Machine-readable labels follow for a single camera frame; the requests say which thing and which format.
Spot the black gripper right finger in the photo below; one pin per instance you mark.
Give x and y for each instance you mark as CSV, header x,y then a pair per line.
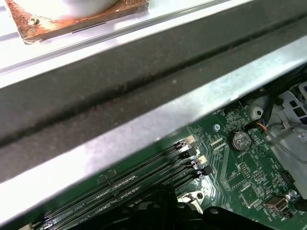
x,y
184,218

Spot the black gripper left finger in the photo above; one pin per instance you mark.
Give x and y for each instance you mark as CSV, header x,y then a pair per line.
x,y
153,215

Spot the CPU socket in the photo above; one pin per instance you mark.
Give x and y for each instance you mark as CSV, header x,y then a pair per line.
x,y
192,197

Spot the green motherboard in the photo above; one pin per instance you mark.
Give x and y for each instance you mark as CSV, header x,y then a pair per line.
x,y
223,172

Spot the internal USB port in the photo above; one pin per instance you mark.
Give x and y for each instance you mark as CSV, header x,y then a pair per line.
x,y
277,204

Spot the silver coin battery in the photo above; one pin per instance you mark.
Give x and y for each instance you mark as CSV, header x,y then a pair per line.
x,y
239,141

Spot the metal drive cage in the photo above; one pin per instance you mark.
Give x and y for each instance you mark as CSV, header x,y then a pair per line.
x,y
295,134

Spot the black PC case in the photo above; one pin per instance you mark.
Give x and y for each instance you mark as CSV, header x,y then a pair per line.
x,y
120,79

